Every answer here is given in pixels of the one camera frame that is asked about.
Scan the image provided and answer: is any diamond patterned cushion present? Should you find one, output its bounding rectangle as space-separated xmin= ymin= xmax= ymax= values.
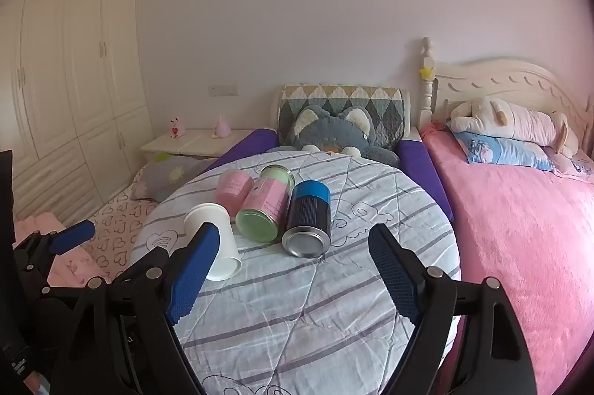
xmin=277 ymin=85 xmax=409 ymax=145

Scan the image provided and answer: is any grey cat plush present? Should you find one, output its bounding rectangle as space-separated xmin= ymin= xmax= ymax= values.
xmin=267 ymin=105 xmax=401 ymax=168

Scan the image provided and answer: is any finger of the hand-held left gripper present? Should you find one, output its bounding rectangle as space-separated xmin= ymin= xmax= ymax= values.
xmin=13 ymin=219 xmax=96 ymax=298

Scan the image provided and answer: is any pink and green can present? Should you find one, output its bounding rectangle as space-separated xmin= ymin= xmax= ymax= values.
xmin=235 ymin=165 xmax=296 ymax=244

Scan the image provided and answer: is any white paper cup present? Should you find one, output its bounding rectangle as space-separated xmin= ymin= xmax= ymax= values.
xmin=183 ymin=203 xmax=242 ymax=282

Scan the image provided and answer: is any blue and black can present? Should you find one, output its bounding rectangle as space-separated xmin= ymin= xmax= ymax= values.
xmin=281 ymin=180 xmax=332 ymax=258

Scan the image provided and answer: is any grey flower pillow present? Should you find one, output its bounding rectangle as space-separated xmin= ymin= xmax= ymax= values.
xmin=131 ymin=156 xmax=217 ymax=202

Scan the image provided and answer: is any cream wardrobe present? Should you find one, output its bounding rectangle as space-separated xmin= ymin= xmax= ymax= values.
xmin=0 ymin=0 xmax=155 ymax=229

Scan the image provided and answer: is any small pink cup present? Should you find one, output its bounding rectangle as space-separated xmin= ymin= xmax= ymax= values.
xmin=216 ymin=170 xmax=254 ymax=219

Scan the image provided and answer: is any pink printed pillow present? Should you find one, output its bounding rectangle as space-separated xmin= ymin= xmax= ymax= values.
xmin=542 ymin=144 xmax=594 ymax=183

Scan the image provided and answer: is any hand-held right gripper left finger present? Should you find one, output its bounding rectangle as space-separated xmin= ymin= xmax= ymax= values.
xmin=49 ymin=221 xmax=221 ymax=395

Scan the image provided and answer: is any white nightstand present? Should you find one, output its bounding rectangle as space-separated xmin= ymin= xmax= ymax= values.
xmin=140 ymin=128 xmax=254 ymax=160

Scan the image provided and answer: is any white plush dog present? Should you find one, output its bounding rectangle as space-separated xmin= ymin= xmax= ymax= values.
xmin=447 ymin=97 xmax=580 ymax=157

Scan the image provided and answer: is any pink fluffy blanket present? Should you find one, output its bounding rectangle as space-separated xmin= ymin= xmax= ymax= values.
xmin=420 ymin=123 xmax=594 ymax=395

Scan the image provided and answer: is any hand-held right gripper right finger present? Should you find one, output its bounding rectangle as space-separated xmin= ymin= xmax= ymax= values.
xmin=368 ymin=223 xmax=539 ymax=395

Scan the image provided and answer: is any purple bolster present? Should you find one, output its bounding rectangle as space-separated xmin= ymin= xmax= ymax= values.
xmin=398 ymin=138 xmax=456 ymax=222
xmin=217 ymin=127 xmax=279 ymax=171

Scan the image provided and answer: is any cream carved bed headboard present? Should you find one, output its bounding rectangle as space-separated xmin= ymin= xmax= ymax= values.
xmin=420 ymin=37 xmax=594 ymax=131

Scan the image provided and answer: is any heart print bed sheet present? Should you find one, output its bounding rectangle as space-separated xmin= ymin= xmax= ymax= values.
xmin=86 ymin=186 xmax=161 ymax=284

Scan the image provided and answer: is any pink cloth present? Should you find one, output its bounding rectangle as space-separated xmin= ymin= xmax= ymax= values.
xmin=13 ymin=212 xmax=108 ymax=287

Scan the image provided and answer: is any blue printed pillow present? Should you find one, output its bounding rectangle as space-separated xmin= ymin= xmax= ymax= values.
xmin=452 ymin=132 xmax=555 ymax=172

